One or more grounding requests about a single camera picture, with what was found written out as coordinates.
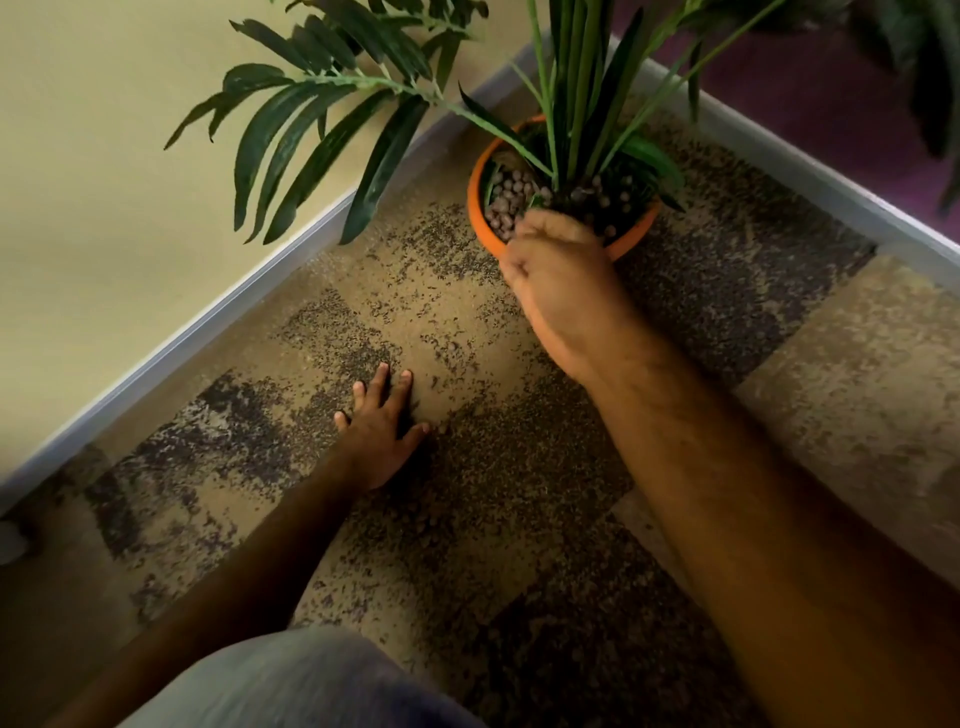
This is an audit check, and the person's right hand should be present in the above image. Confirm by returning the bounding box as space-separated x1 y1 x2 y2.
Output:
498 209 654 385

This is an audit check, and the person's left hand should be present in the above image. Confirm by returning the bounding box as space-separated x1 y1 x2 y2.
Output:
334 362 432 493

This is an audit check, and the cluster of pale pebbles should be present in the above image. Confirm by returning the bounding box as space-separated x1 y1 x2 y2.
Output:
484 166 633 243

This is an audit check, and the green artificial palm plant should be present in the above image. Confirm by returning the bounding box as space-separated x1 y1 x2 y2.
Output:
163 0 960 264

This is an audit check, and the person's left forearm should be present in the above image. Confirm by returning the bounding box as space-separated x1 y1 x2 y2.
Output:
44 453 370 728

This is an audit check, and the person's right forearm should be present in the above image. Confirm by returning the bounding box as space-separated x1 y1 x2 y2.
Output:
581 326 960 728

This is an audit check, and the person's left jeans leg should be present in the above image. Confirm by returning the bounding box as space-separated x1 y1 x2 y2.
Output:
119 626 490 728

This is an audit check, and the white baseboard under yellow wall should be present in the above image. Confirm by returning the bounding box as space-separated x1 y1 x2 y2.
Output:
0 41 545 519

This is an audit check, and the white baseboard under purple wall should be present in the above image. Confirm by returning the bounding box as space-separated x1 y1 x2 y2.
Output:
633 48 960 290

